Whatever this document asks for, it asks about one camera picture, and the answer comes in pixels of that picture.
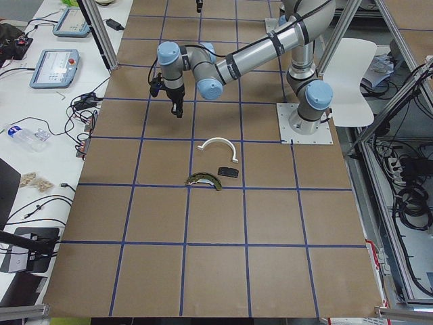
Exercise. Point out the white curved plastic bracket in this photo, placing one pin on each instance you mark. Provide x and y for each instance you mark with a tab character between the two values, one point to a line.
220	140

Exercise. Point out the teach pendant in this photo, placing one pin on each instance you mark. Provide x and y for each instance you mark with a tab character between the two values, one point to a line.
71	24
55	69

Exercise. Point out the aluminium frame post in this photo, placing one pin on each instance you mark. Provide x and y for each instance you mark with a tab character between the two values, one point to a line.
100	35

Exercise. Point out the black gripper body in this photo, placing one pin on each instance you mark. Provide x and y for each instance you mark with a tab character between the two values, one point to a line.
174	95

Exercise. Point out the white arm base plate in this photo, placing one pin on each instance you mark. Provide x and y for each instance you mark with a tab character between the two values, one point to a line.
295	130

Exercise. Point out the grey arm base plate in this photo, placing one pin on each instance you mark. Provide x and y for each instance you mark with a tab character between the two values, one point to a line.
274	24

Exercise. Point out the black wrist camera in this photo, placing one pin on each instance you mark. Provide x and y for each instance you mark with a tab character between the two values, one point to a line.
156	85

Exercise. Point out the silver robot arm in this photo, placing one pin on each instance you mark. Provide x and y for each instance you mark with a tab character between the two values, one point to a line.
303	22

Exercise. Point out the near teach pendant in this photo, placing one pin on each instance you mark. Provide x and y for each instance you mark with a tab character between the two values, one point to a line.
55	69

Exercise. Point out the white chair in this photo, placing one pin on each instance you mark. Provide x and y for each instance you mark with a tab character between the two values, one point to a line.
344	73

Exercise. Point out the green brake shoe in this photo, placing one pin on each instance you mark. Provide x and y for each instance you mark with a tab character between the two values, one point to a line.
206	178

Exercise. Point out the black brake pad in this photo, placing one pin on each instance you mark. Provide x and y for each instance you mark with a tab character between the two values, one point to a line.
228	172

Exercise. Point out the clear plastic water bottle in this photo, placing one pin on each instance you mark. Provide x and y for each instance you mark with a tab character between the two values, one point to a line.
25	139

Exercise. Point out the far teach pendant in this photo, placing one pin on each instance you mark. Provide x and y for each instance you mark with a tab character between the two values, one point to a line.
71	24

